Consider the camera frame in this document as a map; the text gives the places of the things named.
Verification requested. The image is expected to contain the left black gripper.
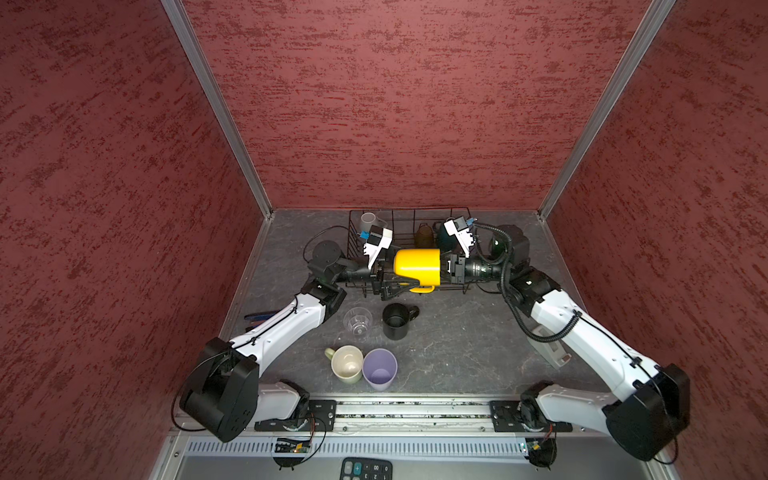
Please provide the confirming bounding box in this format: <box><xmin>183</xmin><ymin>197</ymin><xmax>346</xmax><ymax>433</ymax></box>
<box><xmin>333</xmin><ymin>238</ymin><xmax>419</xmax><ymax>300</ymax></box>

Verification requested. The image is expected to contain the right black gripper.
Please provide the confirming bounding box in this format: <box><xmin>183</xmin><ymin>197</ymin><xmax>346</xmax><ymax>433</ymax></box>
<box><xmin>422</xmin><ymin>247</ymin><xmax>510</xmax><ymax>285</ymax></box>

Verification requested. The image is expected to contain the black mug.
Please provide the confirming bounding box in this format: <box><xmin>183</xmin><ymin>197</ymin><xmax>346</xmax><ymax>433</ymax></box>
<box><xmin>382</xmin><ymin>303</ymin><xmax>420</xmax><ymax>341</ymax></box>

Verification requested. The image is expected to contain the yellow mug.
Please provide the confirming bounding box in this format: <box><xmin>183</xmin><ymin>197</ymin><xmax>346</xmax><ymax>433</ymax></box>
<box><xmin>393</xmin><ymin>249</ymin><xmax>441</xmax><ymax>294</ymax></box>

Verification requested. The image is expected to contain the olive green glass cup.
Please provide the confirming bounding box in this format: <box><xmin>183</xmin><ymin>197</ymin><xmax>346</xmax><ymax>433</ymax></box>
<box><xmin>414</xmin><ymin>223</ymin><xmax>435</xmax><ymax>249</ymax></box>

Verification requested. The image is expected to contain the grey white mug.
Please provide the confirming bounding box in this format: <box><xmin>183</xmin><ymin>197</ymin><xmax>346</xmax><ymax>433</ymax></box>
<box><xmin>359</xmin><ymin>212</ymin><xmax>381</xmax><ymax>234</ymax></box>

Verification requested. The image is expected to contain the lilac plastic cup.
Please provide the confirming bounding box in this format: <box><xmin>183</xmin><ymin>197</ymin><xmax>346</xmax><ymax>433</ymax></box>
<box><xmin>362</xmin><ymin>348</ymin><xmax>398</xmax><ymax>391</ymax></box>

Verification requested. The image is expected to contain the dark green mug white inside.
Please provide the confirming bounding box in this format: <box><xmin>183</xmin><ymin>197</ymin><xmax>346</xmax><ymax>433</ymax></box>
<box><xmin>435</xmin><ymin>226</ymin><xmax>458</xmax><ymax>253</ymax></box>

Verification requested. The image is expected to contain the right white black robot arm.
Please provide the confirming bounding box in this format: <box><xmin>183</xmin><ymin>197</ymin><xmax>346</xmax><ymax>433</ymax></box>
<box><xmin>443</xmin><ymin>217</ymin><xmax>690</xmax><ymax>461</ymax></box>

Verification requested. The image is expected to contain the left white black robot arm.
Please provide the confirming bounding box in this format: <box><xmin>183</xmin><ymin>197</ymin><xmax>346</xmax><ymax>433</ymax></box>
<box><xmin>171</xmin><ymin>241</ymin><xmax>440</xmax><ymax>442</ymax></box>

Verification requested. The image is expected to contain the clear glass cup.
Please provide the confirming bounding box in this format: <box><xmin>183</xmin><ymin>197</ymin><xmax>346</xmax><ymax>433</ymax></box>
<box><xmin>343</xmin><ymin>307</ymin><xmax>373</xmax><ymax>337</ymax></box>

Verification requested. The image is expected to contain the cream light green mug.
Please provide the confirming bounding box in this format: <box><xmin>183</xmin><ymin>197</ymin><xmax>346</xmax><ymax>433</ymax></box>
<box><xmin>324</xmin><ymin>345</ymin><xmax>364</xmax><ymax>384</ymax></box>

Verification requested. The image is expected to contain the blue black crimping tool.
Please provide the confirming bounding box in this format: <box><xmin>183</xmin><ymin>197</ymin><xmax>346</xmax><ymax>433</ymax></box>
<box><xmin>243</xmin><ymin>311</ymin><xmax>277</xmax><ymax>330</ymax></box>

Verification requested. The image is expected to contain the black calculator remote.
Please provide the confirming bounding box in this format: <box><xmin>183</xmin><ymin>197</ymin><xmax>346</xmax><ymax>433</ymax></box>
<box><xmin>339</xmin><ymin>457</ymin><xmax>393</xmax><ymax>480</ymax></box>

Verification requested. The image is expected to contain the black wire dish rack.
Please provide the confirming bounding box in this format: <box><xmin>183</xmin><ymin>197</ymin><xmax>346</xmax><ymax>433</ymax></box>
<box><xmin>345</xmin><ymin>207</ymin><xmax>481</xmax><ymax>297</ymax></box>

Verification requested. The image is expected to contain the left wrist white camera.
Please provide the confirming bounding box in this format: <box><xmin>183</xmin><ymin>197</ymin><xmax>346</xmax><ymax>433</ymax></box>
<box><xmin>360</xmin><ymin>225</ymin><xmax>393</xmax><ymax>270</ymax></box>

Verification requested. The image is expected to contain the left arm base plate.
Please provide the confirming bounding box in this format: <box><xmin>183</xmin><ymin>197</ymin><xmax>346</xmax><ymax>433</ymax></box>
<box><xmin>253</xmin><ymin>399</ymin><xmax>337</xmax><ymax>434</ymax></box>

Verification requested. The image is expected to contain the aluminium rail frame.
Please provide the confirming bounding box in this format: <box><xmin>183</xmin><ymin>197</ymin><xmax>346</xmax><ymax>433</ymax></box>
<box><xmin>150</xmin><ymin>395</ymin><xmax>680</xmax><ymax>479</ymax></box>

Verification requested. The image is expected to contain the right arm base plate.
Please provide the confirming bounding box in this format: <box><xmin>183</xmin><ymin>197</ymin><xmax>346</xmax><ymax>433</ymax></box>
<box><xmin>489</xmin><ymin>400</ymin><xmax>573</xmax><ymax>434</ymax></box>

